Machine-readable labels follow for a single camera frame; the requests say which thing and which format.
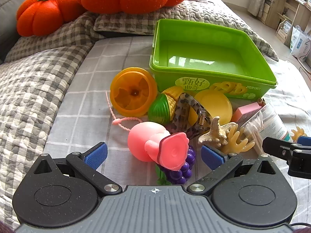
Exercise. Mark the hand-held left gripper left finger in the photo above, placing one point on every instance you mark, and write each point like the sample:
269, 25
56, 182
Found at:
96, 156

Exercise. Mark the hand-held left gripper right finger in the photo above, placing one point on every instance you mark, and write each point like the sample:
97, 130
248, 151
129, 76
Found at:
211, 156

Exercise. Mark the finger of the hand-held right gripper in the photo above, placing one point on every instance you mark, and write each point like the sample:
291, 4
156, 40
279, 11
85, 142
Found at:
277, 148
305, 140

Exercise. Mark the yellow rubber hand toy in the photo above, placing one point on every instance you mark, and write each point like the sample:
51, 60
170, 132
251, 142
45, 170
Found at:
234, 143
298, 133

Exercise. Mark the beige starfish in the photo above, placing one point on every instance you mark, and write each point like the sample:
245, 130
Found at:
216, 132

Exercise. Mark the clear cotton swab jar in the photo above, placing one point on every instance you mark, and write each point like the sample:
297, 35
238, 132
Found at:
269, 123

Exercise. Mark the purple toy grapes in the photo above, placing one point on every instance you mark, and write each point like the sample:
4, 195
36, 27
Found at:
182, 172

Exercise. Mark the pink zip tie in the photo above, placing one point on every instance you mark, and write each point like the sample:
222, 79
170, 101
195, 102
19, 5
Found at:
126, 120

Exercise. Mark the small brown figurine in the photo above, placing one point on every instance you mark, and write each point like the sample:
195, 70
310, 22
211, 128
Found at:
261, 101

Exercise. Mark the leopard print hair claw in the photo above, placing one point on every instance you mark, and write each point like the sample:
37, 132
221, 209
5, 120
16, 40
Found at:
181, 116

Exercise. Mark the pink pig toy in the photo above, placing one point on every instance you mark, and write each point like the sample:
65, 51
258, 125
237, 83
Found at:
145, 140

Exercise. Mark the toy corn cob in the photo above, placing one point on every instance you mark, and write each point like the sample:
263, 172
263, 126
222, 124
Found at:
161, 106

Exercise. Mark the green plastic box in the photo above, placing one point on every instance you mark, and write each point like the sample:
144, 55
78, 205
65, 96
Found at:
194, 53

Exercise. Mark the pink eraser block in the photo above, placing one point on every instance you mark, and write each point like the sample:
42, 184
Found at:
245, 111

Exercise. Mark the yellow plastic lid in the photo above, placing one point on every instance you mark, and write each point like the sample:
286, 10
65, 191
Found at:
213, 104

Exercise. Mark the grey grid bedsheet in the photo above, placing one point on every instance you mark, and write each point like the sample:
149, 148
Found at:
92, 89

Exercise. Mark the orange plastic cup toy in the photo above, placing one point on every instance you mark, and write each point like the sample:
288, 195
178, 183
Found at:
131, 92

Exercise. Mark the grey checkered quilt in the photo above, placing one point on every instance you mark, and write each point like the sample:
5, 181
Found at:
36, 77

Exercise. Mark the white plastic bag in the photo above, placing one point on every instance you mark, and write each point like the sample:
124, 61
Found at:
300, 41

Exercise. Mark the wooden shelf unit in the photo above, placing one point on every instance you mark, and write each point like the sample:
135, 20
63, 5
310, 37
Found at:
281, 2

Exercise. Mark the grey sofa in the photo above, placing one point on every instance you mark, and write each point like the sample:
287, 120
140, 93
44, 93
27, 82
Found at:
7, 4

